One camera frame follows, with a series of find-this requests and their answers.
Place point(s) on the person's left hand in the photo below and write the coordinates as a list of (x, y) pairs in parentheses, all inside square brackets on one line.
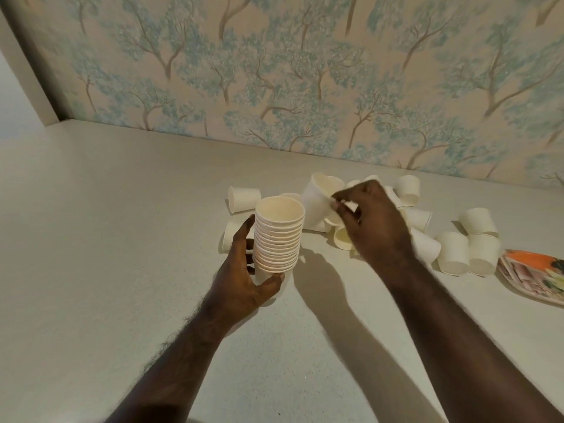
[(231, 284)]

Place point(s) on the person's right forearm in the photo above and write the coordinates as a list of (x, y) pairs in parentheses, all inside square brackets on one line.
[(462, 348)]

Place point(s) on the scattered pile of paper cups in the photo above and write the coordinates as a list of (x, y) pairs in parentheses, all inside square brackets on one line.
[(454, 253)]

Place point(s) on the nested white cup stack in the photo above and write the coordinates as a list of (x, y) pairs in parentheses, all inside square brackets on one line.
[(280, 233)]

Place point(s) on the person's right hand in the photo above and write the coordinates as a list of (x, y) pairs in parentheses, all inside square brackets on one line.
[(379, 229)]

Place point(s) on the person's left forearm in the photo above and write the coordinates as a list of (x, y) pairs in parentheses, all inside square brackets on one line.
[(176, 370)]

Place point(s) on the person's right thumb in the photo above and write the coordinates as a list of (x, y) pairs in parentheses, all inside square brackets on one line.
[(350, 224)]

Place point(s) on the colourful plastic packet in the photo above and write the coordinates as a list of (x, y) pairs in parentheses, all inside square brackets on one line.
[(535, 277)]

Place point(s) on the single white paper cup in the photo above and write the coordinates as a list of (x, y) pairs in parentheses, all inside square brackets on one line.
[(315, 199)]

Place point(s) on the person's left thumb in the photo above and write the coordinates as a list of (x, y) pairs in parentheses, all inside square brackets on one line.
[(240, 240)]

